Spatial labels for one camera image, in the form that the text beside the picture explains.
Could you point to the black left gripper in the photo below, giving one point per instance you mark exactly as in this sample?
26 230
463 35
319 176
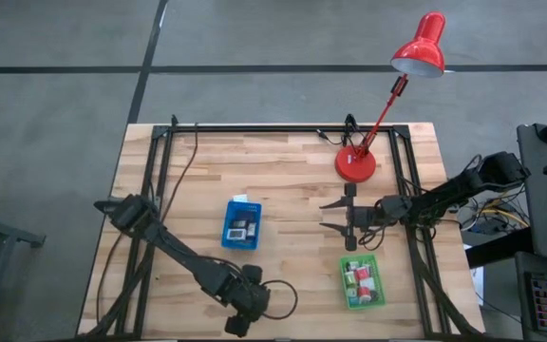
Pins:
250 301

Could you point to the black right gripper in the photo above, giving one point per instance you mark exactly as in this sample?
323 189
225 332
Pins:
356 216

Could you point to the white cube charger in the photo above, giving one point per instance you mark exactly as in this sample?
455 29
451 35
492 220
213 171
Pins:
369 284

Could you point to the black and white plug adapter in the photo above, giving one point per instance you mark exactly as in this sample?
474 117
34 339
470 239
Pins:
374 297

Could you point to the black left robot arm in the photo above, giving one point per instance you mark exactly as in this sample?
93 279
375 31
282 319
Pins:
174 247

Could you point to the red desk lamp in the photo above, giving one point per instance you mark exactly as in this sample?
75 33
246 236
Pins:
355 164

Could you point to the blue plastic basket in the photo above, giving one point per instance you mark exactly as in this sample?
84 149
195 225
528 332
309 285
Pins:
250 244

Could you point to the green plastic basket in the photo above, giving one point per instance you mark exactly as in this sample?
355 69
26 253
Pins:
378 304

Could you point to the black side desk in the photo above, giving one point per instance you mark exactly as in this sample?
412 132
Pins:
539 214

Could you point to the grey metal stand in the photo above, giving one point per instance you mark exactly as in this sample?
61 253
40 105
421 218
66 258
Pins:
7 230

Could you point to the black aluminium table frame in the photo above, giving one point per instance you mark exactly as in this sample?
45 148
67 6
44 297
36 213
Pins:
278 128

